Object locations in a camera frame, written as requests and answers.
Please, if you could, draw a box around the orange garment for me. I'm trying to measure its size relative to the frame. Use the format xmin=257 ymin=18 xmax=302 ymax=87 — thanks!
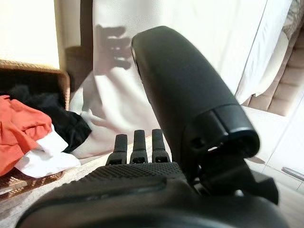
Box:
xmin=0 ymin=95 xmax=53 ymax=178

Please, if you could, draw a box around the robot left black hand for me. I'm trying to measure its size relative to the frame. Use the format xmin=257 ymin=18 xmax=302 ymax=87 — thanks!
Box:
xmin=16 ymin=25 xmax=289 ymax=228

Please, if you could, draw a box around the white shirt with black label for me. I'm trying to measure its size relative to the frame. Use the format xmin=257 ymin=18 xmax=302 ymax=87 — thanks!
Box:
xmin=15 ymin=124 xmax=81 ymax=179

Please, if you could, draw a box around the woven wicker basket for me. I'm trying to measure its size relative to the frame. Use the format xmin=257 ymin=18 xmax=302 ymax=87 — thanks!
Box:
xmin=0 ymin=59 xmax=72 ymax=198

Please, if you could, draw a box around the black garment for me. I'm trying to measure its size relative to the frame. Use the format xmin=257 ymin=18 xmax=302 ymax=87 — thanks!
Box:
xmin=7 ymin=85 xmax=92 ymax=154

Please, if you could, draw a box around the bed with beige sheet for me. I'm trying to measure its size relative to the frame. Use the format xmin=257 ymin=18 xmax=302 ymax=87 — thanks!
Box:
xmin=68 ymin=0 xmax=293 ymax=160

